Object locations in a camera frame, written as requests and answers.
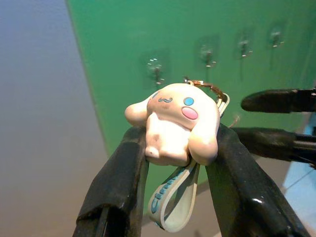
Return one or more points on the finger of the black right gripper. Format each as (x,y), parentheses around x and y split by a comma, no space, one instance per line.
(276,101)
(279,144)

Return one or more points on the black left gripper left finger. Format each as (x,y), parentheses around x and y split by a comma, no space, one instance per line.
(118,177)

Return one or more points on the clear adhesive metal hook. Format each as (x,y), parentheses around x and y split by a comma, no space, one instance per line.
(276,37)
(244,47)
(156,70)
(208,55)

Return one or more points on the green wall board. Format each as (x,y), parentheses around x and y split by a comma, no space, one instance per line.
(123,37)

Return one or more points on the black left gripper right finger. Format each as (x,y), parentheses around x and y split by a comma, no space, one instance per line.
(242,192)

